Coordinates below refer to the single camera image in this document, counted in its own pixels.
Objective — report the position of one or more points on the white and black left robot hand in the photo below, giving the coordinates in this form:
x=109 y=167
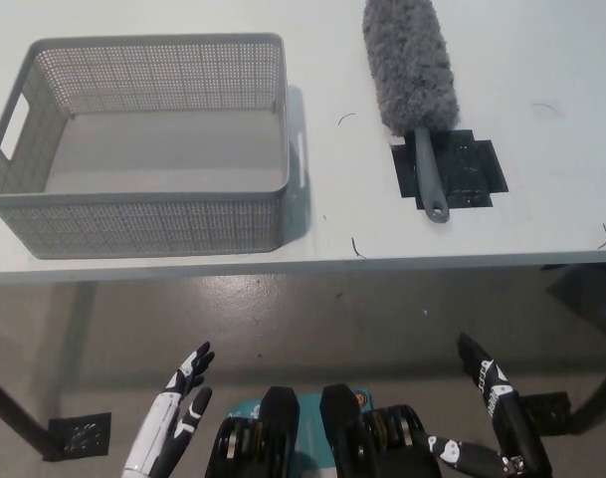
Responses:
x=158 y=428

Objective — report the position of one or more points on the black tape patch on floor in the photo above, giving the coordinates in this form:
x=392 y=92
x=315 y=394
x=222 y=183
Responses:
x=548 y=406
x=78 y=435

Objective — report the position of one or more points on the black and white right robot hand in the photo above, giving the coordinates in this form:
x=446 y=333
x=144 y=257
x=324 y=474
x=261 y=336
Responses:
x=511 y=423

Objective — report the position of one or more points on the black tape patch on desk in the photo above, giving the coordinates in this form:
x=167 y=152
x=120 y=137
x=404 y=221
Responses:
x=471 y=169

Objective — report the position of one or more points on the grey perforated plastic basket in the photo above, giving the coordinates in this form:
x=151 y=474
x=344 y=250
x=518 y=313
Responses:
x=133 y=224

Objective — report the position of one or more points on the black and teal robot torso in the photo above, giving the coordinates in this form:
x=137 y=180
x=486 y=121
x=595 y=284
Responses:
x=277 y=438

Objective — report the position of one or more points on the grey fluffy duster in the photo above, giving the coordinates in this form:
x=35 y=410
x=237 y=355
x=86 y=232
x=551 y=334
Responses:
x=407 y=74

